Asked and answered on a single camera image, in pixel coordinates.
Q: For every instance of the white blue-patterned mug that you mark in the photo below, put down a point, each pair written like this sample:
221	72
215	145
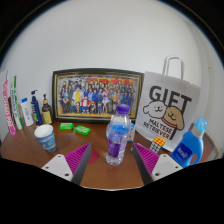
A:
46	140

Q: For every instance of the colourful puzzle cube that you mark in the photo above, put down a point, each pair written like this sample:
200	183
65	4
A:
157	145

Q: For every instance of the framed group photo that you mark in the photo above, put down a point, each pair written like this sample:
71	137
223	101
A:
93	93

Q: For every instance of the blue tissue pack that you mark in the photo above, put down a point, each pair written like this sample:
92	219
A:
132	131

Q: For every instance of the white blue-capped lotion bottle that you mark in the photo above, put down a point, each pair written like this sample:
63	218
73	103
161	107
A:
27	113

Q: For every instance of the dark blue pump bottle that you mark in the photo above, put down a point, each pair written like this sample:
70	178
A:
36	110

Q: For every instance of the white paper gift bag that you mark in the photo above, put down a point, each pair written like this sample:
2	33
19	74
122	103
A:
166	100

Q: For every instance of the flat round red coaster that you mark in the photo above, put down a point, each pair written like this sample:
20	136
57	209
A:
94	156

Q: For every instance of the white green long tube box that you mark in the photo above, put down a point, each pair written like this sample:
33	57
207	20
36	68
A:
16	106

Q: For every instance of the pink long tube box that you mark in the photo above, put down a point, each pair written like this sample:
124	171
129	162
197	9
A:
8	110

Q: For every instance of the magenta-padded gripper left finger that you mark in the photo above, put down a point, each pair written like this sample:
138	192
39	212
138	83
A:
77	160

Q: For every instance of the small green pack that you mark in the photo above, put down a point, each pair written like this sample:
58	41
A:
66	126
82	130

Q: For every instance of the blue detergent bottle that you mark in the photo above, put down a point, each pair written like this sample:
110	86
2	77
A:
186	150

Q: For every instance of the clear purple-capped water bottle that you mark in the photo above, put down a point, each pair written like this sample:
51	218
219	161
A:
116	140

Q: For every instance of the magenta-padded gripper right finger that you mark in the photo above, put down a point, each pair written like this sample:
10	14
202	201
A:
146	160

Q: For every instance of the amber pump bottle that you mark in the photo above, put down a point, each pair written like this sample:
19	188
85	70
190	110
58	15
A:
47	113

